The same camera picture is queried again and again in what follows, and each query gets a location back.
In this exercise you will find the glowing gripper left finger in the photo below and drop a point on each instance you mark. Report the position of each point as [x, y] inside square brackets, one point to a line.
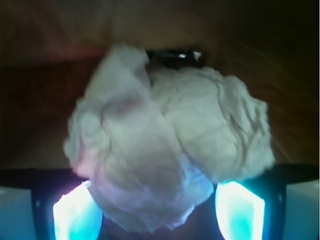
[56, 212]

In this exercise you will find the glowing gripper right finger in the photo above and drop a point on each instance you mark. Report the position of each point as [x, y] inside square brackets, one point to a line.
[268, 211]

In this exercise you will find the white paper ball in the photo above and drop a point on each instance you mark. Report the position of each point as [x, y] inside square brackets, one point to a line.
[154, 143]

